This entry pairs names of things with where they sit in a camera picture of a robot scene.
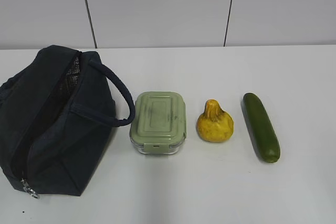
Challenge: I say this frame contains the green lid glass container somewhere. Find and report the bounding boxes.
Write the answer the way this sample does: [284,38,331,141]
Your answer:
[130,91,187,155]

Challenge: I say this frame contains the navy blue lunch bag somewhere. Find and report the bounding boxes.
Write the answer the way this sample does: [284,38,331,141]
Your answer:
[1,45,135,198]

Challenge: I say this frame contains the yellow squash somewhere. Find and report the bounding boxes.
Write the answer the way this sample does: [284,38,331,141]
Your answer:
[196,99,234,143]

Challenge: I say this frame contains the green cucumber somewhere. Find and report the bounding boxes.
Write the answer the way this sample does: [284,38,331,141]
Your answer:
[243,92,281,164]

